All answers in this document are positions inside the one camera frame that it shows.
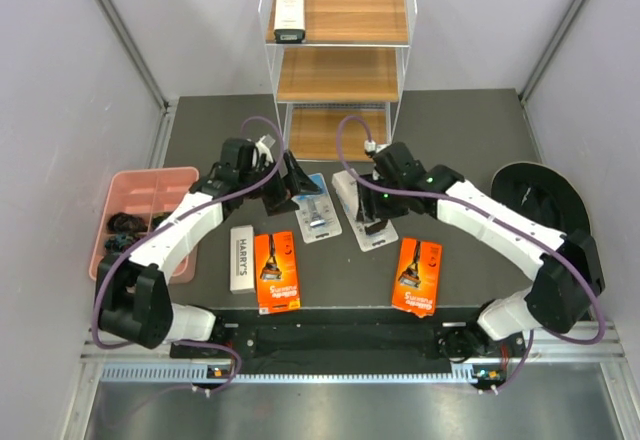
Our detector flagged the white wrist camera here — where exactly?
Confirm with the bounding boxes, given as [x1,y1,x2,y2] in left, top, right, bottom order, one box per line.
[253,134,275,168]
[364,140,387,158]

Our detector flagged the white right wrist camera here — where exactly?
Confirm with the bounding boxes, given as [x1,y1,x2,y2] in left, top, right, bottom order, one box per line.
[364,140,387,158]

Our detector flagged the blue gillette blister pack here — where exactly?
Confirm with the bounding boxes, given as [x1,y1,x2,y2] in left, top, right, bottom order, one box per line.
[341,203,399,252]
[293,173,342,244]

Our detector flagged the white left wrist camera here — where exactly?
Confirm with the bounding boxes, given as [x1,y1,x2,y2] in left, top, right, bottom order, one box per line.
[253,134,275,168]

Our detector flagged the right blue Gillette blister pack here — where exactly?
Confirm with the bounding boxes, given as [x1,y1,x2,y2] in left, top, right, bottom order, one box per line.
[341,203,399,252]

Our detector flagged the blue patterned hair ties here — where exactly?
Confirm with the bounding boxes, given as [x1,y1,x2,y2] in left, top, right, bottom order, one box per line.
[103,232,141,254]

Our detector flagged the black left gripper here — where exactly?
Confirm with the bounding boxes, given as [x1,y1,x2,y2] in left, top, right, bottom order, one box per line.
[240,151,321,216]

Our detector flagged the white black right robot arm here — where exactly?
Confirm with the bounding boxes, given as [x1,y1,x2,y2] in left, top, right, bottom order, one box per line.
[348,140,605,358]

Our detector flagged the pink compartment tray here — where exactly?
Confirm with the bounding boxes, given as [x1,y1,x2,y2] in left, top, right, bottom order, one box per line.
[88,166,200,281]

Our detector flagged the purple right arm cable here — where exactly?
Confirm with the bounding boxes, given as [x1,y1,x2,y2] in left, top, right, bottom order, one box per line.
[335,114,608,394]

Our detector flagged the black and beige bucket hat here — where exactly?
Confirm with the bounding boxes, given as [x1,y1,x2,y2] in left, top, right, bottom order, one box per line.
[490,162,597,251]

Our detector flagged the white wire wooden shelf unit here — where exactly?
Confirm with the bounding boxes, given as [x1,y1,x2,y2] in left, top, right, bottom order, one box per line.
[258,0,418,161]

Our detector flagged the grey slotted cable duct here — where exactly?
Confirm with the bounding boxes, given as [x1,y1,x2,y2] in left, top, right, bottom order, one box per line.
[99,362,481,386]

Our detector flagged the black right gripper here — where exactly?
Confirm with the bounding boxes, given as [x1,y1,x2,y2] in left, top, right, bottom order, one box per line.
[357,173,408,224]

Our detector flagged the orange gillette fusion box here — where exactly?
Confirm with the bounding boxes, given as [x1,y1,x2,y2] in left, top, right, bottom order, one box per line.
[254,231,301,315]
[391,238,442,318]

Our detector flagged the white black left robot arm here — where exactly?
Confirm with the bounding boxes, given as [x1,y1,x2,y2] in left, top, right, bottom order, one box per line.
[92,136,321,357]

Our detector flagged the right orange Gillette Fusion box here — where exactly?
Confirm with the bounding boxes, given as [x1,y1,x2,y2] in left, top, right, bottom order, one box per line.
[391,238,442,318]

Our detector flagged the white Harry's logo box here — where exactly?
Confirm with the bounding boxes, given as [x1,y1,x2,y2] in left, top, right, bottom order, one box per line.
[229,225,255,294]

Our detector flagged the left blue Gillette blister pack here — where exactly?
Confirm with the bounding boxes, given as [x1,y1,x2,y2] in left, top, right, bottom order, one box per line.
[293,173,342,244]

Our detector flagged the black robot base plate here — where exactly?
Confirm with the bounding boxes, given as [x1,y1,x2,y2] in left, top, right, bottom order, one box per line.
[208,307,524,360]

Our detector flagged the black hair ties pile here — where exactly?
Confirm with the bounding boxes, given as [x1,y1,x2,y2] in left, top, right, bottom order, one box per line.
[106,212,151,234]

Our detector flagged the left orange Gillette Fusion box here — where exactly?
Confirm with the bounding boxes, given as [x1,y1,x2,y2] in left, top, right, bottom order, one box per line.
[254,231,301,315]

